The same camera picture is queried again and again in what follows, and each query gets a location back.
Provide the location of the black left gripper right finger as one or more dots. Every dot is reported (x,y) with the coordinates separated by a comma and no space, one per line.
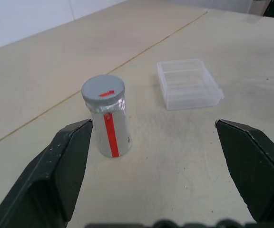
(258,171)

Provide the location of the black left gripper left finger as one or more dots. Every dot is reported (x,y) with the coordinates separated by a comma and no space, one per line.
(44,180)

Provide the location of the clear bottle with red stripe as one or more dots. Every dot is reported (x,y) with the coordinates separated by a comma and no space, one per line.
(114,130)

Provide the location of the grey plastic jar lid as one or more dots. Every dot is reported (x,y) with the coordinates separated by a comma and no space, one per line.
(103,90)

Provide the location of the clear plastic box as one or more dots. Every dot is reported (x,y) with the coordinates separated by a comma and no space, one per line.
(187,84)

